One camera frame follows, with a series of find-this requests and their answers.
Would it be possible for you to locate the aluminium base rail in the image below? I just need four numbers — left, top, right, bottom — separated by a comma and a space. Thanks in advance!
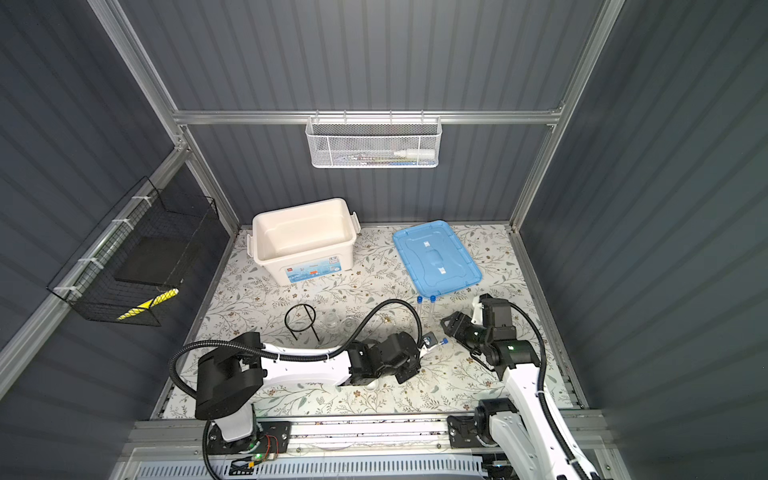
110, 410, 631, 480

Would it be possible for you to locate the blue plastic box lid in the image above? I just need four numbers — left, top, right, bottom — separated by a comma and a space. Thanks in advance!
393, 220, 482, 298

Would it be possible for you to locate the white plastic storage box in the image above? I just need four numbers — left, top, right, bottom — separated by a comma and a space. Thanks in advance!
246, 198, 361, 286

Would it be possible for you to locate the white bottle in basket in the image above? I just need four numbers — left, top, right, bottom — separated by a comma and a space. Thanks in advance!
393, 149, 437, 162

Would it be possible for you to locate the black wire wall basket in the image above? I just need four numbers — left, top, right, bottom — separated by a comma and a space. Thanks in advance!
47, 181, 219, 327

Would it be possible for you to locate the black wire ring stand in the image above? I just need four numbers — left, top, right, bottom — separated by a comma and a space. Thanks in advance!
283, 303, 320, 342

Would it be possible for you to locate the white wire mesh basket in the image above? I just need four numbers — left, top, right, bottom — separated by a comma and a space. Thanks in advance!
305, 117, 443, 169

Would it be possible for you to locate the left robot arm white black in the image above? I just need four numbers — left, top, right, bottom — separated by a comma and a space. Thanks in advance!
168, 299, 435, 444

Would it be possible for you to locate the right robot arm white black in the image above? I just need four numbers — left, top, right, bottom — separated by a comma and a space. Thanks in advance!
440, 294, 602, 479

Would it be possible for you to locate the yellow black striped tape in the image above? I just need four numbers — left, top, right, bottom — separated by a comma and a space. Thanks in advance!
117, 288, 179, 321

